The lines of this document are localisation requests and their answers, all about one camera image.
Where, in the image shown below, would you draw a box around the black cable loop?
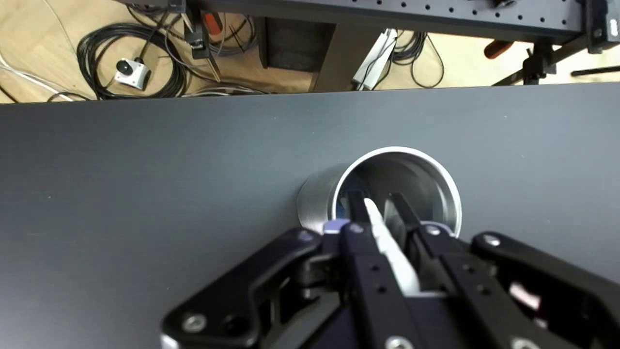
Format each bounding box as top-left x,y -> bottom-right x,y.
391,29 -> 447,91

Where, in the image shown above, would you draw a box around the black clamp stand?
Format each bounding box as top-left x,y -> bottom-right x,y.
492,37 -> 620,87

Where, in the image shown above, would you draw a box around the stainless steel flask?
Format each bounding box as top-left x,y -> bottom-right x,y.
294,145 -> 465,240

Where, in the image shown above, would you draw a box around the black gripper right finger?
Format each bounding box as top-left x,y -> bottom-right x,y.
387,190 -> 620,349

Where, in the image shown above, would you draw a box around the white plastic stirrer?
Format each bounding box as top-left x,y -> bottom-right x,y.
360,196 -> 424,296

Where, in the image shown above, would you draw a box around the coiled black cables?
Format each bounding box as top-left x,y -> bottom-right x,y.
75,0 -> 259,101

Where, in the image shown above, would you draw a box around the white power strip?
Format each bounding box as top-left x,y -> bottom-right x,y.
350,27 -> 406,93

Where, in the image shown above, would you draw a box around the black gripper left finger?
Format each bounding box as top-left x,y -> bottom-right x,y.
158,188 -> 432,349

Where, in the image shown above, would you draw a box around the black perforated breadboard table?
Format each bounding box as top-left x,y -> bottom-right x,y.
118,0 -> 620,46

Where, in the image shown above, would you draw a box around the white webcam on floor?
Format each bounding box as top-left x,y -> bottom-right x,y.
112,56 -> 153,91

